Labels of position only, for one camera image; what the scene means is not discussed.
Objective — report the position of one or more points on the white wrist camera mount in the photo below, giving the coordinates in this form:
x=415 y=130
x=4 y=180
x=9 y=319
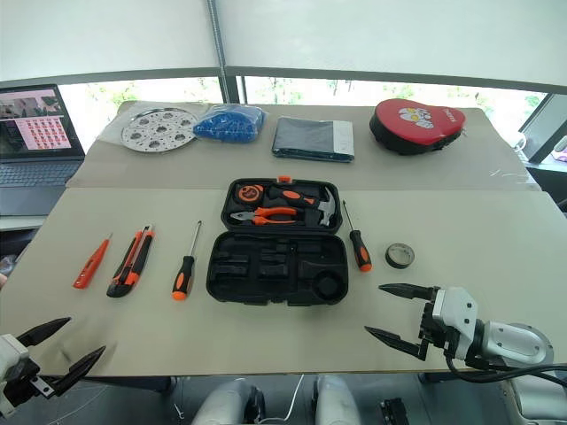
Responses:
x=11 y=350
x=460 y=310

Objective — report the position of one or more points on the blue bag of pieces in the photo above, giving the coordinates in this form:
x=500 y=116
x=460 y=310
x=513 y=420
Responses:
x=228 y=124

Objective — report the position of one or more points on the ribbed metal conduit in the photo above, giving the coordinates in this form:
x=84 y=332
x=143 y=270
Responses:
x=215 y=35

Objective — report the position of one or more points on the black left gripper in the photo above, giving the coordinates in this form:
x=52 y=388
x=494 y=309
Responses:
x=24 y=383

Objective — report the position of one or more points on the dark framed panel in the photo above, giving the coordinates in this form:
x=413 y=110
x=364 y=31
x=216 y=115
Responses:
x=542 y=128

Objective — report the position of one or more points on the black laptop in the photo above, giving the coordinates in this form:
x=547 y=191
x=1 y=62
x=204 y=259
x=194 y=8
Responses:
x=35 y=172

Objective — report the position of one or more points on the black electrical tape roll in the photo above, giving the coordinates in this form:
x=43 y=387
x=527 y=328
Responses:
x=392 y=261

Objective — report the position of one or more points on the orange voltage tester pen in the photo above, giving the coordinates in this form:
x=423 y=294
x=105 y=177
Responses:
x=90 y=263

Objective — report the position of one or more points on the black plastic tool case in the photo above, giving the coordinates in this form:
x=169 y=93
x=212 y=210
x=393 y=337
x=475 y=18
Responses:
x=248 y=283

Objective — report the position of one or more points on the dark folded cloth package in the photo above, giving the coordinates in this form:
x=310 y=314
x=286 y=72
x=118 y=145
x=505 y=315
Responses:
x=305 y=137

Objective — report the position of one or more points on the orange round tape measure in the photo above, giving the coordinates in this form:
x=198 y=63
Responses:
x=249 y=193

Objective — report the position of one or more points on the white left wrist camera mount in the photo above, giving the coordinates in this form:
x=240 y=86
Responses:
x=11 y=350

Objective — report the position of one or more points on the perforated steel steamer plate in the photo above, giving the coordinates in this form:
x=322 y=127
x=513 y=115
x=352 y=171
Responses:
x=157 y=130

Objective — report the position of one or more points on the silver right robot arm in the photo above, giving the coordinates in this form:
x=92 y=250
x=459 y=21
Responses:
x=514 y=343

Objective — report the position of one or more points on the small black ribbed block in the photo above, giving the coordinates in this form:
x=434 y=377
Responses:
x=395 y=411

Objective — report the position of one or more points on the orange black utility knife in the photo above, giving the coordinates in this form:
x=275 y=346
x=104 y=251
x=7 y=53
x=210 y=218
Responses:
x=130 y=265

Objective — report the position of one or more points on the grey rounded robot leg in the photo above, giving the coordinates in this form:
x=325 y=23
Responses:
x=336 y=403
x=226 y=405

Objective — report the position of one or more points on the red heart-shaped case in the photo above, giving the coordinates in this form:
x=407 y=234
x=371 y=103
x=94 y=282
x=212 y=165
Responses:
x=416 y=126

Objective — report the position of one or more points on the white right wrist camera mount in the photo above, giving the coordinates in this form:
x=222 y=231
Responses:
x=460 y=310

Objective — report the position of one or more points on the grey window frame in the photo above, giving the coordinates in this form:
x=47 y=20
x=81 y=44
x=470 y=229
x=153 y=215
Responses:
x=354 y=74

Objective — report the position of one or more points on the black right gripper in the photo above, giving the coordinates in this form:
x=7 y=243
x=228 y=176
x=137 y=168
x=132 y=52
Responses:
x=436 y=334

